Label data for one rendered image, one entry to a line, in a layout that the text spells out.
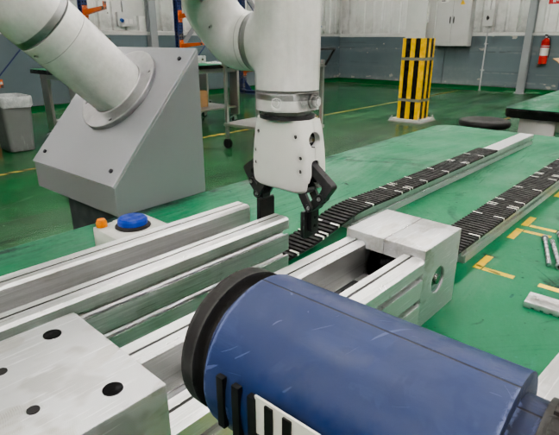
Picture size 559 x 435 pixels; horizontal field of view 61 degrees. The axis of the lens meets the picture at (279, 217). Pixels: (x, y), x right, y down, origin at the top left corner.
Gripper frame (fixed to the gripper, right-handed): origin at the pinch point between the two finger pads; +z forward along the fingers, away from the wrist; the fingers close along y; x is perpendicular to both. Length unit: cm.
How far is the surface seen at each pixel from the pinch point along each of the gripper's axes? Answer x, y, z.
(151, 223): 15.1, 11.8, -0.6
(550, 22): -1083, 257, -61
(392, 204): -28.6, -1.4, 4.2
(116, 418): 40.3, -24.5, -6.8
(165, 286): 24.4, -5.0, -0.7
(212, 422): 33.9, -24.0, -1.8
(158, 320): 25.6, -5.0, 2.8
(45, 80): -179, 518, 17
